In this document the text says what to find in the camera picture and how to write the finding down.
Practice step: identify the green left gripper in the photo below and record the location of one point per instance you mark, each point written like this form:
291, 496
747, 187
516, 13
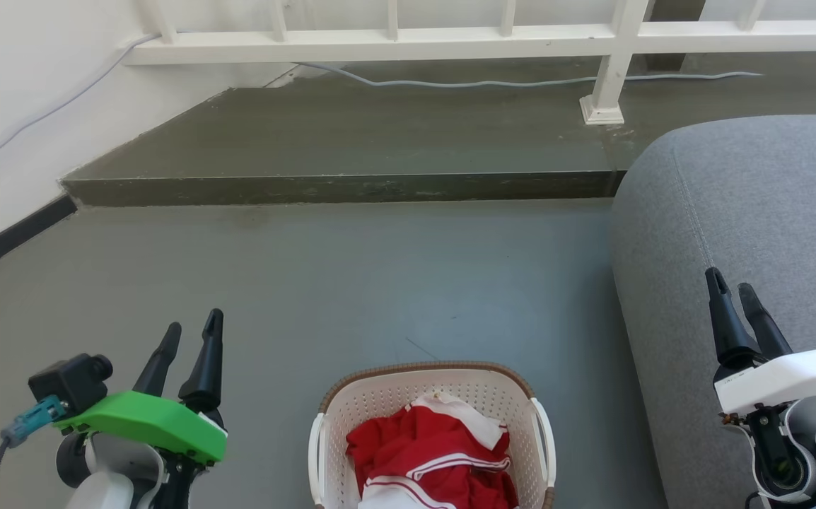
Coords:
146, 420

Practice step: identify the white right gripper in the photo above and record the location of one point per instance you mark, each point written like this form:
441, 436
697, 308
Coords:
790, 378

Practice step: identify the white plastic laundry basket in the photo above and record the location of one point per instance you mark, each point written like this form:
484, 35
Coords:
380, 403

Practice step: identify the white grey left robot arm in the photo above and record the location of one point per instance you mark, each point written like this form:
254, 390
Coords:
107, 481

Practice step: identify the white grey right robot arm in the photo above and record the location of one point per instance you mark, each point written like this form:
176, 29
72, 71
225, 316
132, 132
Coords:
797, 459

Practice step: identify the grey fabric sofa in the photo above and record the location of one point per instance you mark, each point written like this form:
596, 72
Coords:
747, 212

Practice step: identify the black baseboard strip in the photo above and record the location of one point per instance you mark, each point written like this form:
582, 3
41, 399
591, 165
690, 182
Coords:
5, 240

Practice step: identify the red and white garment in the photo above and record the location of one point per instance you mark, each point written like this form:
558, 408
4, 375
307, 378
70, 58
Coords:
422, 452

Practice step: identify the white railing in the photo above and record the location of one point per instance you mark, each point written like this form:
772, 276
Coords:
380, 42

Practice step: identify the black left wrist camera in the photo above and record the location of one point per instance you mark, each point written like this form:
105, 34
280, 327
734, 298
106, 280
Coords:
68, 382

